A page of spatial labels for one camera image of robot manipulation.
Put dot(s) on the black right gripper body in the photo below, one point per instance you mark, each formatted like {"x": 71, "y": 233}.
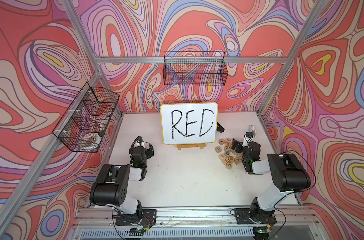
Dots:
{"x": 239, "y": 146}

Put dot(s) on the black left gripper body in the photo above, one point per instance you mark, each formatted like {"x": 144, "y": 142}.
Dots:
{"x": 147, "y": 149}

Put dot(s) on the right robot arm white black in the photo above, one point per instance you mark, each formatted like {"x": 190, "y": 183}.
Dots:
{"x": 287, "y": 173}

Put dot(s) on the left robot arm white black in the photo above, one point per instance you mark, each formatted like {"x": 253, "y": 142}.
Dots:
{"x": 112, "y": 183}

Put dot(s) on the black binder clip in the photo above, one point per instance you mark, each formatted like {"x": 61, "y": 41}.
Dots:
{"x": 220, "y": 128}

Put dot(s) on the wooden whiteboard stand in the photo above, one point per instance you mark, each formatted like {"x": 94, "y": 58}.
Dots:
{"x": 185, "y": 146}

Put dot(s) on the tape roll in basket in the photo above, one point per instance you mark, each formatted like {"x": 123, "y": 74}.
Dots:
{"x": 90, "y": 141}

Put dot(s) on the whiteboard with yellow rim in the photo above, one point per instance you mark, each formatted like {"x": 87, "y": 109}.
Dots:
{"x": 193, "y": 123}

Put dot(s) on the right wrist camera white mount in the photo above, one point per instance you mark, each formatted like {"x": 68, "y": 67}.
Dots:
{"x": 248, "y": 137}

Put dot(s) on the black wire basket left wall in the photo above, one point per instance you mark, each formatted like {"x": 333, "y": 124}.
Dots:
{"x": 90, "y": 112}

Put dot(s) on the black wire basket wall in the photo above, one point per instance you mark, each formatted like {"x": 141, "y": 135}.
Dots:
{"x": 195, "y": 68}
{"x": 90, "y": 112}

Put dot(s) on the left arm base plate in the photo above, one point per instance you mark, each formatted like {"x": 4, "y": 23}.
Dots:
{"x": 146, "y": 217}

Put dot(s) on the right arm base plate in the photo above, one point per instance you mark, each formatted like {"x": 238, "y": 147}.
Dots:
{"x": 246, "y": 216}

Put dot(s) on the aluminium rail at front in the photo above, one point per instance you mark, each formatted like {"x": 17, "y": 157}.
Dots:
{"x": 198, "y": 217}

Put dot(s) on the black wire basket back wall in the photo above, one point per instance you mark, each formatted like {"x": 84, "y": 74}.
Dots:
{"x": 195, "y": 68}

